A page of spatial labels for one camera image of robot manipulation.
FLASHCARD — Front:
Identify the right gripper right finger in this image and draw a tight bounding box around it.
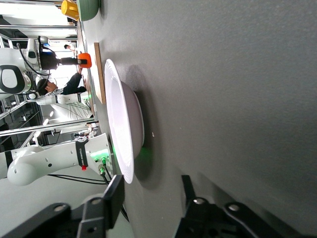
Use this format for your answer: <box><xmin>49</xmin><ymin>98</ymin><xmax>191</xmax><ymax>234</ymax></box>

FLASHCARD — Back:
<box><xmin>173</xmin><ymin>175</ymin><xmax>307</xmax><ymax>238</ymax></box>

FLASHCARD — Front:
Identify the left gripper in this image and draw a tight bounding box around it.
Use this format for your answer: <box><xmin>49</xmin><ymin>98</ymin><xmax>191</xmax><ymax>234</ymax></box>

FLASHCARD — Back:
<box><xmin>39</xmin><ymin>48</ymin><xmax>88</xmax><ymax>71</ymax></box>

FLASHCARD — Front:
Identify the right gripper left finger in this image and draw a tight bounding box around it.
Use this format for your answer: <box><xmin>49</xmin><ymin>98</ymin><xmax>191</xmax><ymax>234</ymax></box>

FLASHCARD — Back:
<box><xmin>0</xmin><ymin>175</ymin><xmax>125</xmax><ymax>238</ymax></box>

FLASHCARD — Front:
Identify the white round plate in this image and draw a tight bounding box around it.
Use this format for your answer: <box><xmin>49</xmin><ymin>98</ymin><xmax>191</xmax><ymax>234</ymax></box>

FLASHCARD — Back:
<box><xmin>104</xmin><ymin>58</ymin><xmax>145</xmax><ymax>184</ymax></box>

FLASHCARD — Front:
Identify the distant person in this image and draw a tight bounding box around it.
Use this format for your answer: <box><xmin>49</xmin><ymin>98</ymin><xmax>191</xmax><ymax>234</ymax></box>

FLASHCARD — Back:
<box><xmin>63</xmin><ymin>41</ymin><xmax>78</xmax><ymax>53</ymax></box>

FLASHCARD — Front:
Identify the person with black hair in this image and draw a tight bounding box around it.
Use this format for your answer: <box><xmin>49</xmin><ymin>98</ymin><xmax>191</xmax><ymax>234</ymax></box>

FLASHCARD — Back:
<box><xmin>36</xmin><ymin>67</ymin><xmax>84</xmax><ymax>96</ymax></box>

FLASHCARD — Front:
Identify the bamboo cutting board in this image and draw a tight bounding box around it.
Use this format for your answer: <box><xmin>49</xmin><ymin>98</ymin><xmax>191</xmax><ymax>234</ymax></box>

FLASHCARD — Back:
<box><xmin>93</xmin><ymin>42</ymin><xmax>107</xmax><ymax>105</ymax></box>

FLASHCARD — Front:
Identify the yellow cup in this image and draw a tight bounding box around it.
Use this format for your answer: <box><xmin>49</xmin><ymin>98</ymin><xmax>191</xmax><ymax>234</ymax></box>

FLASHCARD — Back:
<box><xmin>60</xmin><ymin>0</ymin><xmax>80</xmax><ymax>21</ymax></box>

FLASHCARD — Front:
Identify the pale green bowl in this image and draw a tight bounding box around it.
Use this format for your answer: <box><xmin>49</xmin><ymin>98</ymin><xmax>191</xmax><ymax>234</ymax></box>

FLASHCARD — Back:
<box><xmin>76</xmin><ymin>0</ymin><xmax>101</xmax><ymax>22</ymax></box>

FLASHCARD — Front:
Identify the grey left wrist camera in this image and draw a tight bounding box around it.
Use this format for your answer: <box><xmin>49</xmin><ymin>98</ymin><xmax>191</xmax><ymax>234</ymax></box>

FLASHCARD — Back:
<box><xmin>37</xmin><ymin>35</ymin><xmax>50</xmax><ymax>50</ymax></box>

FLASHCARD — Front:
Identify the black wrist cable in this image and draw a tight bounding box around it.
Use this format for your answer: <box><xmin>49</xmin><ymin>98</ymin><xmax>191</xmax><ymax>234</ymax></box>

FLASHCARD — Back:
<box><xmin>15</xmin><ymin>42</ymin><xmax>52</xmax><ymax>76</ymax></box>

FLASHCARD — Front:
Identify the metal frame beam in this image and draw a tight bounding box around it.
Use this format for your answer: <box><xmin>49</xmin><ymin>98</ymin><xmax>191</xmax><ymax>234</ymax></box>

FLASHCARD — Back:
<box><xmin>0</xmin><ymin>118</ymin><xmax>99</xmax><ymax>138</ymax></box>

